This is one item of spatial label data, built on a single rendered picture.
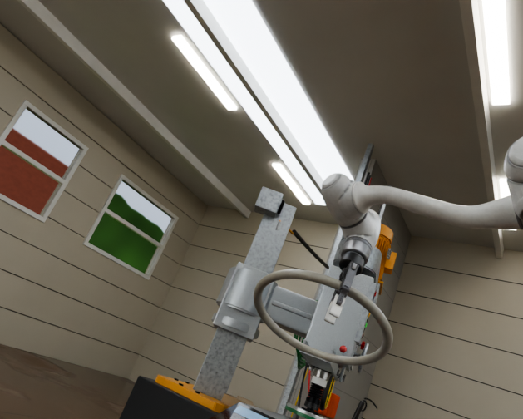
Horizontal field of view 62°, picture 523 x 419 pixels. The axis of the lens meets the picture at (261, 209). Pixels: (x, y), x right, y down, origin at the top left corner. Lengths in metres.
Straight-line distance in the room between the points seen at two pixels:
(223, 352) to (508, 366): 5.02
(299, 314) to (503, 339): 4.77
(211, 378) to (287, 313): 0.58
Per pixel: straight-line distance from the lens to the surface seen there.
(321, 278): 1.34
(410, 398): 7.13
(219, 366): 2.71
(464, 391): 7.05
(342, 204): 1.37
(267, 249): 2.81
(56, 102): 7.80
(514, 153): 1.11
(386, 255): 2.96
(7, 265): 7.66
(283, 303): 2.75
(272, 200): 2.82
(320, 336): 2.10
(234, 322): 2.66
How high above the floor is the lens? 0.98
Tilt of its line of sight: 20 degrees up
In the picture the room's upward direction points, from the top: 22 degrees clockwise
